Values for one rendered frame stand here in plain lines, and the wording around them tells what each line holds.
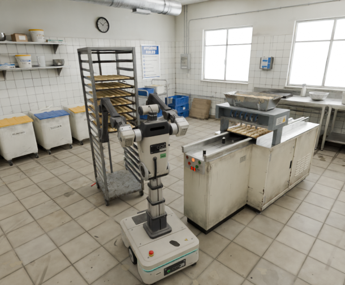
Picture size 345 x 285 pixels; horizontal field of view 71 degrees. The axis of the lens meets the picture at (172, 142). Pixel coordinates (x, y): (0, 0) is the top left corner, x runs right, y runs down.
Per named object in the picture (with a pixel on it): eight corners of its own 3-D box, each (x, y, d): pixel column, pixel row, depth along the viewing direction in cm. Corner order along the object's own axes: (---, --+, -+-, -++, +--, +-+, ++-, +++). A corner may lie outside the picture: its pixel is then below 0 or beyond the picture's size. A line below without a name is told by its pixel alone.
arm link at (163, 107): (146, 90, 226) (156, 89, 231) (145, 103, 234) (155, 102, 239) (167, 113, 196) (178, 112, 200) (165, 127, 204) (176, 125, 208)
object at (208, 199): (223, 197, 308) (227, 131, 278) (246, 210, 284) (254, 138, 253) (182, 221, 266) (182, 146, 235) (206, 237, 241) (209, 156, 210)
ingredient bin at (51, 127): (47, 156, 445) (39, 116, 418) (35, 147, 486) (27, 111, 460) (76, 148, 481) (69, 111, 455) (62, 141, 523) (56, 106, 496)
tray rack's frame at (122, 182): (145, 194, 310) (136, 46, 249) (106, 206, 287) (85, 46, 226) (129, 175, 363) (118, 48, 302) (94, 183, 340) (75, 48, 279)
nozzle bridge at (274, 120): (231, 126, 312) (232, 100, 301) (285, 141, 260) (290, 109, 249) (214, 132, 293) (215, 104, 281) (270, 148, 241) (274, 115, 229)
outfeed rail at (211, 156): (301, 121, 335) (302, 116, 332) (303, 121, 332) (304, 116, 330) (203, 161, 213) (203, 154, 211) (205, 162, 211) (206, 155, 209)
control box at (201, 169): (186, 165, 239) (186, 152, 234) (205, 173, 221) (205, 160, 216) (184, 166, 236) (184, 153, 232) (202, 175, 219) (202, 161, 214)
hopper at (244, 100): (237, 102, 294) (238, 90, 289) (281, 108, 253) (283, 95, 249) (221, 105, 276) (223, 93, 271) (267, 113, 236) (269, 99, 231)
